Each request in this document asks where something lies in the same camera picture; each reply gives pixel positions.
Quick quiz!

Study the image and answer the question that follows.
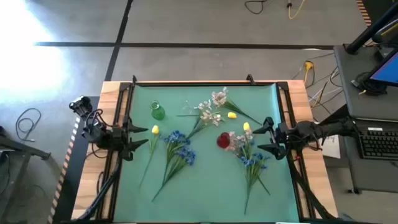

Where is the green glass vase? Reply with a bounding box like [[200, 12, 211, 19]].
[[150, 100, 166, 121]]

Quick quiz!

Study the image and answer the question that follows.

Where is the pink artificial flower bunch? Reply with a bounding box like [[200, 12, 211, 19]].
[[211, 86, 262, 126], [225, 129, 254, 156], [186, 99, 225, 140]]

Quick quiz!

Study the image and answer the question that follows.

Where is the grey metal table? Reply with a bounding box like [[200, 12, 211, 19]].
[[0, 126, 52, 224]]

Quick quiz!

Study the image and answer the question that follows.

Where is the white paper sheet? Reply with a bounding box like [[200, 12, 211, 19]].
[[320, 133, 342, 159]]

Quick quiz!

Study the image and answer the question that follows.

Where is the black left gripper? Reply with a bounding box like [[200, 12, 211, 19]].
[[107, 116, 149, 162]]

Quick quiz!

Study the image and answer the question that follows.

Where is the green table mat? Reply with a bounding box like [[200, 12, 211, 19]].
[[113, 83, 300, 223]]

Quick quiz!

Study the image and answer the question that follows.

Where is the yellow floor cable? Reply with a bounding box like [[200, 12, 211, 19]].
[[287, 0, 307, 20]]

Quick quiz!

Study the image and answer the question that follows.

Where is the black desk cable bundle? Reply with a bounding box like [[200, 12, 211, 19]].
[[350, 70, 389, 96]]

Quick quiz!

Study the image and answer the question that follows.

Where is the black metal table frame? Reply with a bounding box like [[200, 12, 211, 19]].
[[98, 74, 338, 224]]

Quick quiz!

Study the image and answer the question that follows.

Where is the black keyboard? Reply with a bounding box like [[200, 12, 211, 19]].
[[353, 126, 398, 161]]

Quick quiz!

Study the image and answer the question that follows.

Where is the clear glass vase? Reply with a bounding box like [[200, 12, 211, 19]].
[[182, 100, 197, 115]]

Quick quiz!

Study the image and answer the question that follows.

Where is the black monitor pole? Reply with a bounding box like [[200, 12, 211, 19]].
[[345, 1, 398, 55]]

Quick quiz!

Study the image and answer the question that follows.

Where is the grey computer desk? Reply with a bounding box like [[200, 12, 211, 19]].
[[333, 43, 398, 194]]

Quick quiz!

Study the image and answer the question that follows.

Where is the white floor cable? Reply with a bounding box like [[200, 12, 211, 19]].
[[308, 67, 343, 103]]

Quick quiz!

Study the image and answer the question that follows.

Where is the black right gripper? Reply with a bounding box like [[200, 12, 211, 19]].
[[252, 117, 295, 161]]

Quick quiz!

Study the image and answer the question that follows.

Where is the red glass vase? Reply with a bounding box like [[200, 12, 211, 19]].
[[216, 132, 231, 149]]

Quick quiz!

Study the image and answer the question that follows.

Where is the black diagonal frame strut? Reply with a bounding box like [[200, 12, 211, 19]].
[[77, 157, 123, 222], [287, 152, 335, 220]]

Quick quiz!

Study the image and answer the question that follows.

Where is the black looped floor cable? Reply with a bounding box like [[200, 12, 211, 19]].
[[15, 108, 42, 143]]

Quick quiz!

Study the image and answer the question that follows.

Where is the orange black striped tape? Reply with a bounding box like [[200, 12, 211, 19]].
[[356, 0, 373, 27], [46, 116, 82, 224]]

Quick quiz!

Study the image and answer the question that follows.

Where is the black floor platform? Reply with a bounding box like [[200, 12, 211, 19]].
[[51, 95, 101, 223]]

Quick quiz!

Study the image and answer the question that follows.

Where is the computer monitor blue screen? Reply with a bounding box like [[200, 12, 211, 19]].
[[368, 49, 398, 88]]

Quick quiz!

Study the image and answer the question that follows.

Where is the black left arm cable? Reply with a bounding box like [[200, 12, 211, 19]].
[[83, 108, 105, 131]]

